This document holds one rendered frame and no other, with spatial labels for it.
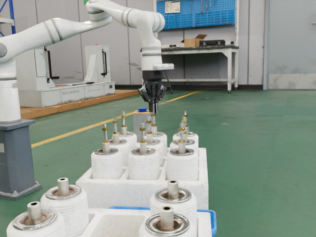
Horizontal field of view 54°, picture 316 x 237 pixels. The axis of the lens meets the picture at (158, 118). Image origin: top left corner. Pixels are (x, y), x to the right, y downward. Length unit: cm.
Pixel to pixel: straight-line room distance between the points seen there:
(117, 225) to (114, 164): 25
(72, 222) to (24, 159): 74
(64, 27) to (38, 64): 236
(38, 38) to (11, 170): 53
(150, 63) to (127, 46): 556
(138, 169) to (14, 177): 61
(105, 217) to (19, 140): 70
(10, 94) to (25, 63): 239
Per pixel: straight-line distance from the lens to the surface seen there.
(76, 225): 71
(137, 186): 93
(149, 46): 113
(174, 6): 616
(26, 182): 143
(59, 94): 382
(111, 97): 458
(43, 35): 134
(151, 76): 113
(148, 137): 107
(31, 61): 368
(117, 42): 680
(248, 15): 593
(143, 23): 113
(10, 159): 137
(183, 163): 92
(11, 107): 136
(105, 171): 97
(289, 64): 582
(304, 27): 584
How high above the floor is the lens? 52
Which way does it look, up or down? 10 degrees down
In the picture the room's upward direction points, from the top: 2 degrees counter-clockwise
